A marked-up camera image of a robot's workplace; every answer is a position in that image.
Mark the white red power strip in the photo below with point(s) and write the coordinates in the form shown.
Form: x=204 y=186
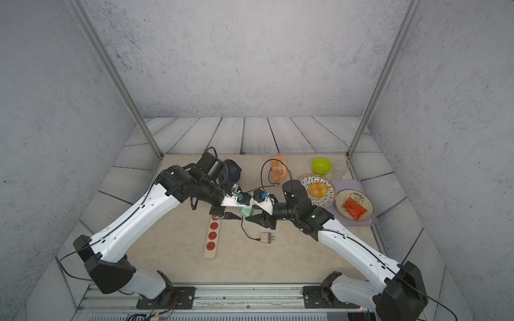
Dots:
x=212 y=238

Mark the green plastic bowl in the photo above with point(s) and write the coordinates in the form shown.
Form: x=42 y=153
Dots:
x=321 y=166

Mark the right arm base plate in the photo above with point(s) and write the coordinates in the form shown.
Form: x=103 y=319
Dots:
x=319 y=297

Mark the lavender tray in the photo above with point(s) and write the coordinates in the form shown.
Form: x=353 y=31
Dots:
x=345 y=189

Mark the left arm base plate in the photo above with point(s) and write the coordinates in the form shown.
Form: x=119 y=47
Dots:
x=173 y=298

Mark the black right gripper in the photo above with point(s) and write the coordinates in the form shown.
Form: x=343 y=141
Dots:
x=260 y=219

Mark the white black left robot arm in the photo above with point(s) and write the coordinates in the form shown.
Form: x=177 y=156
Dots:
x=104 y=253

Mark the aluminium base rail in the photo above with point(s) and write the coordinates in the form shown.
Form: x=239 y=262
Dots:
x=217 y=298

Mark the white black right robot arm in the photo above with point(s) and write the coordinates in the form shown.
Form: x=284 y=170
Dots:
x=392 y=291

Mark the left metal frame post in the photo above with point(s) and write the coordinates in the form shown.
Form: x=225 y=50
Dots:
x=85 y=24

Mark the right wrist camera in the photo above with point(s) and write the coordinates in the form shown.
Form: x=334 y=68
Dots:
x=264 y=201

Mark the red snack packet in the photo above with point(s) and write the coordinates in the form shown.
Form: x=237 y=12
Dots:
x=354 y=208

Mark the right metal frame post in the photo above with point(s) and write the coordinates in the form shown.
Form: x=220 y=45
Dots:
x=394 y=54

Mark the orange desk fan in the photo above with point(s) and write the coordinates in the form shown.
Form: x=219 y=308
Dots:
x=279 y=172

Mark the metal frame post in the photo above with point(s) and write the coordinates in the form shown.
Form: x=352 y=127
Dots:
x=394 y=54
x=85 y=24

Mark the small beige floral plate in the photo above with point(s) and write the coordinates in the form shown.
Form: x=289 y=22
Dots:
x=357 y=196

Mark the knotted bread roll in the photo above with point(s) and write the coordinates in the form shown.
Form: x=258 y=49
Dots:
x=318 y=190

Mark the clear glass cup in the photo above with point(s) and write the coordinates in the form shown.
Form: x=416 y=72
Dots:
x=340 y=169

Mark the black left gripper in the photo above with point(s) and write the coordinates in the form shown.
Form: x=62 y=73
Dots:
x=221 y=212

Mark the patterned ceramic plate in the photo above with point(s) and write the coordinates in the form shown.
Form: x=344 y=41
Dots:
x=306 y=180

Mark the pink usb power adapter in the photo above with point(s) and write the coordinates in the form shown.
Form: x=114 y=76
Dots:
x=266 y=237

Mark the green usb power adapter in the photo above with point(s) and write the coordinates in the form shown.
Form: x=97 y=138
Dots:
x=246 y=211

